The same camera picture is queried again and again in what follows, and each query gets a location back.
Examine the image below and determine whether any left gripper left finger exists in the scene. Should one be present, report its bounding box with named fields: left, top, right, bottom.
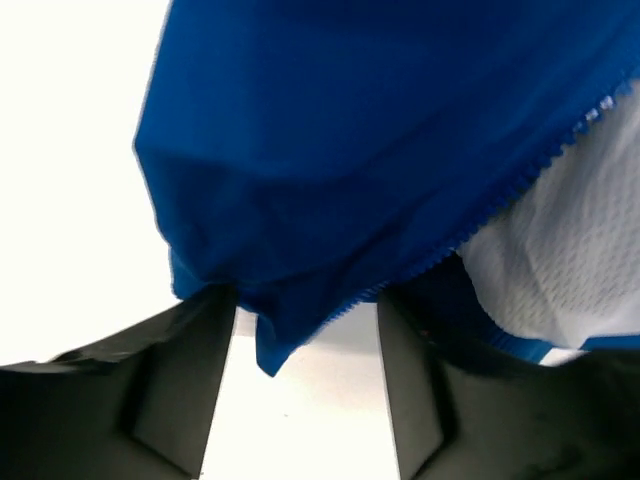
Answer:
left=1, top=287, right=236, bottom=480

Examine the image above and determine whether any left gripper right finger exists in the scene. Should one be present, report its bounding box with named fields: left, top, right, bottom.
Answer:
left=377, top=291, right=639, bottom=479

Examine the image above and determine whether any red white blue jacket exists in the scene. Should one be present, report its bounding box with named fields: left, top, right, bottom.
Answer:
left=134, top=1, right=639, bottom=376

